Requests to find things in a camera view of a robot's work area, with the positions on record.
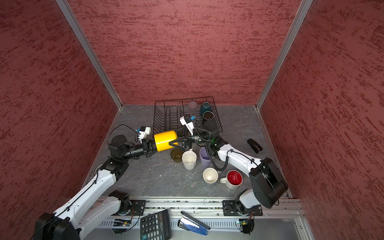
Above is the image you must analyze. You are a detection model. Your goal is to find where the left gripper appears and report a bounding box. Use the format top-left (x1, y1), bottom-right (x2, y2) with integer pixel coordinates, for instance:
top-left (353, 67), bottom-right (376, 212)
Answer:
top-left (122, 138), bottom-right (166, 160)

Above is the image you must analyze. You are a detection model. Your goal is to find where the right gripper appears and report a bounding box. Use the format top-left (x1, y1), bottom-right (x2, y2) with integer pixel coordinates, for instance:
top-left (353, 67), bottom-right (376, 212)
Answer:
top-left (170, 125), bottom-right (212, 153)

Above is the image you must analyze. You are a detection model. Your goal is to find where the olive green glass cup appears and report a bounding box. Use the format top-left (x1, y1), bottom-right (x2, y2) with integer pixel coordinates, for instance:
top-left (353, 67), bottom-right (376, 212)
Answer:
top-left (171, 149), bottom-right (184, 163)

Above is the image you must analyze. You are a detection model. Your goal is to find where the white ceramic mug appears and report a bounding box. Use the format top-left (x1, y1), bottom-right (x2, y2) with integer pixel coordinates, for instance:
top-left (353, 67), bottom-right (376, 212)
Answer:
top-left (182, 151), bottom-right (197, 170)

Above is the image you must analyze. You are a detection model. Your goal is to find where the yellow mug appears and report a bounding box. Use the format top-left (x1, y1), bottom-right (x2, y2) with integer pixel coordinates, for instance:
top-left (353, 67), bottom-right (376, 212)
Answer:
top-left (154, 131), bottom-right (178, 152)

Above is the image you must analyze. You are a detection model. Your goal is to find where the black mug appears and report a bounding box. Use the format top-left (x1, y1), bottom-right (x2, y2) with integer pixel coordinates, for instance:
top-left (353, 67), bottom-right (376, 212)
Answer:
top-left (202, 111), bottom-right (215, 124)

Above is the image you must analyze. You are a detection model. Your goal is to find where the clear glass cup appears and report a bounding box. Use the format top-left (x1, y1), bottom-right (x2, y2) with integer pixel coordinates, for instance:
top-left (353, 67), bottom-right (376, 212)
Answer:
top-left (188, 101), bottom-right (198, 111)

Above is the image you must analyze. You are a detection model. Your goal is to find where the dark green ceramic mug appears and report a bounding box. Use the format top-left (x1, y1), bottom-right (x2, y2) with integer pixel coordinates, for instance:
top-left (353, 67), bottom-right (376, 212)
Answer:
top-left (200, 102), bottom-right (211, 116)

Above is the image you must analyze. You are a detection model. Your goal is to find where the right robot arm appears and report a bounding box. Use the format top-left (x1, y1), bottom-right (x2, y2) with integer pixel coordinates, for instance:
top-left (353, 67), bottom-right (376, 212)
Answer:
top-left (168, 121), bottom-right (289, 215)

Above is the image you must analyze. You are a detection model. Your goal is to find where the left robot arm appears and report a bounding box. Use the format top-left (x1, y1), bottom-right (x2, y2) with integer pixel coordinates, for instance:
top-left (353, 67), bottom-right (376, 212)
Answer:
top-left (31, 135), bottom-right (157, 240)

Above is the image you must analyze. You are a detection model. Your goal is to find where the lilac plastic cup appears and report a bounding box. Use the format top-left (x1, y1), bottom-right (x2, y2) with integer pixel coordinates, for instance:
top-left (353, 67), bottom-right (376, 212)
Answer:
top-left (199, 147), bottom-right (212, 168)

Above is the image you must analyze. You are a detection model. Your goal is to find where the cream white mug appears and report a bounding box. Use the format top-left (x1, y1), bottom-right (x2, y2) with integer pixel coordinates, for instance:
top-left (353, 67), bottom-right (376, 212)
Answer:
top-left (203, 168), bottom-right (219, 184)

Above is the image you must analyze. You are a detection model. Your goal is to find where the white mug red inside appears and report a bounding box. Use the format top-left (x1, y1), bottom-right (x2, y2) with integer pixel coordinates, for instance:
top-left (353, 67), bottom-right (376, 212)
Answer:
top-left (220, 170), bottom-right (243, 190)

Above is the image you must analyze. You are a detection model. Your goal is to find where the black small object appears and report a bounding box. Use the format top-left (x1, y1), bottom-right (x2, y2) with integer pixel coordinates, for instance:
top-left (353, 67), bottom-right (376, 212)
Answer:
top-left (247, 139), bottom-right (263, 154)

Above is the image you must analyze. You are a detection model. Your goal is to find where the black calculator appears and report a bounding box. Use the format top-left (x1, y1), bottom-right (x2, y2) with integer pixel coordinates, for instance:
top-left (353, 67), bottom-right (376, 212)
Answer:
top-left (140, 210), bottom-right (171, 240)

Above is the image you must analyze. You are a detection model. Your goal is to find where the left circuit board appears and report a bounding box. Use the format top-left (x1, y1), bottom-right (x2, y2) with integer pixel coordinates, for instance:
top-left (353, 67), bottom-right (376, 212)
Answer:
top-left (113, 219), bottom-right (132, 228)

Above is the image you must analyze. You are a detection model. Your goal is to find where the circuit board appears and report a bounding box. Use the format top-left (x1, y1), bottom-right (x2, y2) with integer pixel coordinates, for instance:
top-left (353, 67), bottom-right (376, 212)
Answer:
top-left (113, 219), bottom-right (132, 228)
top-left (239, 219), bottom-right (255, 235)

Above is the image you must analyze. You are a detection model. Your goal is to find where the blue black stapler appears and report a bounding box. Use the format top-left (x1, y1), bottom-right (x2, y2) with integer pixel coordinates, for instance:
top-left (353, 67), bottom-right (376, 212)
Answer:
top-left (178, 211), bottom-right (211, 236)

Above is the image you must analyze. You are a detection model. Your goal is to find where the right circuit board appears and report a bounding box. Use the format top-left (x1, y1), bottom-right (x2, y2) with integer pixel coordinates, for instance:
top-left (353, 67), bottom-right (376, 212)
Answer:
top-left (239, 219), bottom-right (255, 235)

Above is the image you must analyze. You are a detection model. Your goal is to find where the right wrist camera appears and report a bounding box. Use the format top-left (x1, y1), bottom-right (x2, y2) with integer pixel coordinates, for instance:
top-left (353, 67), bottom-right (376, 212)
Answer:
top-left (180, 115), bottom-right (196, 136)

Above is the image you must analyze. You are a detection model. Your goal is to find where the black wire dish rack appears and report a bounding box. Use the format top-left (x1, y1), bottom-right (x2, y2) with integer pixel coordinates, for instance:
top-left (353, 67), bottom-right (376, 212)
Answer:
top-left (152, 97), bottom-right (223, 136)

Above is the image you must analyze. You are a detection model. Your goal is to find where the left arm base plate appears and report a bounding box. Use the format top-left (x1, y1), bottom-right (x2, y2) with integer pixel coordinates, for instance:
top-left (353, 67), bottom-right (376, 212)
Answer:
top-left (119, 200), bottom-right (147, 216)

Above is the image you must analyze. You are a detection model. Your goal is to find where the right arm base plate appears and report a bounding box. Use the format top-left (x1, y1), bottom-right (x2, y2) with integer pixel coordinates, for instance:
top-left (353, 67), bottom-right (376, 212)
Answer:
top-left (222, 200), bottom-right (263, 217)

